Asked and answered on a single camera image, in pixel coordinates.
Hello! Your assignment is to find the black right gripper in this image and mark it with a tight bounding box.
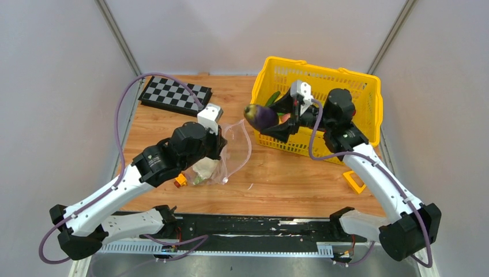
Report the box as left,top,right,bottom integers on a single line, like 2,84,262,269
260,88,334,141

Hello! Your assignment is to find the purple toy eggplant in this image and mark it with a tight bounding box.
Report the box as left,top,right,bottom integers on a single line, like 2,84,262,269
243,104,279,131

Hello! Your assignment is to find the white green toy cauliflower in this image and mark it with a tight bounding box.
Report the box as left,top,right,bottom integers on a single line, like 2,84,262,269
191,158,219,185

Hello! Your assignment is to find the clear zip top bag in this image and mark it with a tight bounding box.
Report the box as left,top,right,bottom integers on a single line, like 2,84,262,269
183,119,252,185

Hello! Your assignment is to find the yellow plastic basket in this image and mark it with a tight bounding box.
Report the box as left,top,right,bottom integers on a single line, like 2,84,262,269
251,57,383,156

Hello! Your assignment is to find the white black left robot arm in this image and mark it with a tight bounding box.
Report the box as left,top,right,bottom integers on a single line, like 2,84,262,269
50,122,227,260

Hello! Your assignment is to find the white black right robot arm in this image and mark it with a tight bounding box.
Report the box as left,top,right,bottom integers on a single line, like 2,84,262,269
254,88,442,268

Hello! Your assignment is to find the green toy cucumber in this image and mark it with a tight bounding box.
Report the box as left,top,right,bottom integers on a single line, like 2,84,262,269
265,91,281,107

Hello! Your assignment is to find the yellow red toy block car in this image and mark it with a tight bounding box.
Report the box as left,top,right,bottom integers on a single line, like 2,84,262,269
174,173,188,188

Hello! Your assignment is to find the black white checkerboard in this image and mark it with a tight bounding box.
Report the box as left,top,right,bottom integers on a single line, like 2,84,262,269
138,76,199,117

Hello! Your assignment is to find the yellow triangular plastic piece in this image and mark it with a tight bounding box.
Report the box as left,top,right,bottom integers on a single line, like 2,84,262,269
343,170,366,194

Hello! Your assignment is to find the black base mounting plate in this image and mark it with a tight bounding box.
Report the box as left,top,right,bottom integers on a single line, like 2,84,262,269
151,214,367,253

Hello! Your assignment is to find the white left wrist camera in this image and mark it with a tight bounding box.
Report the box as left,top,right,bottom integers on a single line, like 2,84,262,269
197,103,224,135

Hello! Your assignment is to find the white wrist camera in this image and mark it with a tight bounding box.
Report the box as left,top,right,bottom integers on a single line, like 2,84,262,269
290,80,314,115
197,103,224,135

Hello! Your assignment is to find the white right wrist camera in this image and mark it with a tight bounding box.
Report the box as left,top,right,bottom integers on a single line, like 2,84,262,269
290,80,314,115

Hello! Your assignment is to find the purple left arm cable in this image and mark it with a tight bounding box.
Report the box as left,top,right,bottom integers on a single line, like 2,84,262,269
39,72,209,277

